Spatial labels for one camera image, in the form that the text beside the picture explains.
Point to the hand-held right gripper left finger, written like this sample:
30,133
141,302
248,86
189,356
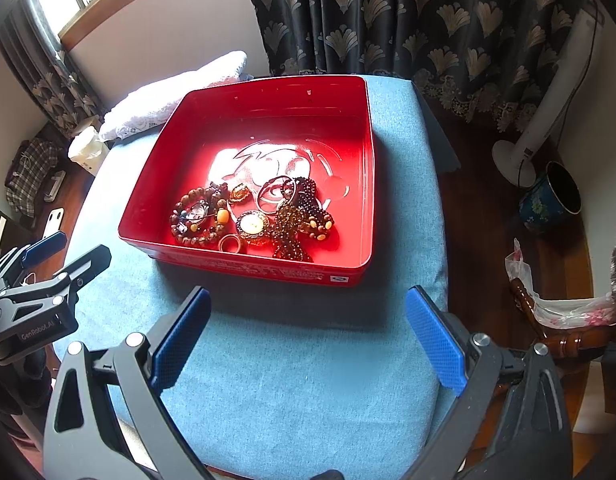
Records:
180,345

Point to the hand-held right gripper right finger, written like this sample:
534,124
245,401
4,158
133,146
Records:
435,345

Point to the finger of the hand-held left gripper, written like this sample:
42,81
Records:
87,262
42,247

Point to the round amber pendant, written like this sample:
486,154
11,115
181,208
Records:
252,225

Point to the gold figure pendant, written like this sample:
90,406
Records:
238,193

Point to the silver bangle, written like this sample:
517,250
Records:
258,197

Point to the red tin box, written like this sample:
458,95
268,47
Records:
288,110

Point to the plaid cloth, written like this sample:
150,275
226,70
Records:
30,165

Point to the white lined trash bin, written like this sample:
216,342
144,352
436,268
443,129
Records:
87,152

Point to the blue table cloth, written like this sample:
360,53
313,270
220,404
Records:
288,360

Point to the clear pink-printed plastic bag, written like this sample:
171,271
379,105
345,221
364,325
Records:
563,310

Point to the grey patterned window curtain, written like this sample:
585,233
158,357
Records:
52,90

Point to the blue floral enamel pot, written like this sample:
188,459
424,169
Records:
535,210

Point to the white lace cloth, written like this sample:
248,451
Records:
187,90

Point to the white standing fan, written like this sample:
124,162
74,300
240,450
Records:
563,90

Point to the dark leaf-patterned curtain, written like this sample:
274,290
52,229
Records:
413,20

